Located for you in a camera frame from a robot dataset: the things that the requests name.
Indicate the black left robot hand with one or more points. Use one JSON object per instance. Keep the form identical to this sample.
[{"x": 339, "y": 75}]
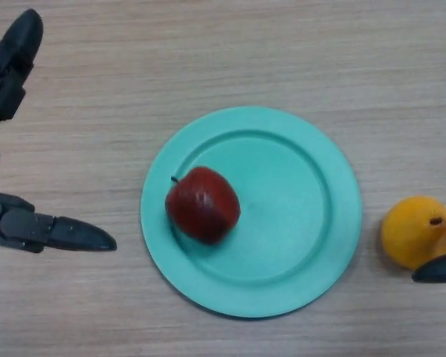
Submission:
[{"x": 11, "y": 85}]

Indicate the green round plate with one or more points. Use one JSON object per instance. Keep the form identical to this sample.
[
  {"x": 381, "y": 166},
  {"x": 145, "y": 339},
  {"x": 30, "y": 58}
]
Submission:
[{"x": 282, "y": 212}]

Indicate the yellow pear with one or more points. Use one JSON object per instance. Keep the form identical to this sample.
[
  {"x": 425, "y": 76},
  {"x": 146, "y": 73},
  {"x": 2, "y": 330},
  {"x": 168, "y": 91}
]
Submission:
[{"x": 409, "y": 230}]

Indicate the red apple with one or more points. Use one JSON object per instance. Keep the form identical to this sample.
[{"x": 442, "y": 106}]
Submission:
[{"x": 204, "y": 206}]

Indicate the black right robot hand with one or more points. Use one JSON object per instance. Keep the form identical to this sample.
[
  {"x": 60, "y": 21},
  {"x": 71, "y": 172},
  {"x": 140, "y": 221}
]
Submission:
[{"x": 438, "y": 270}]

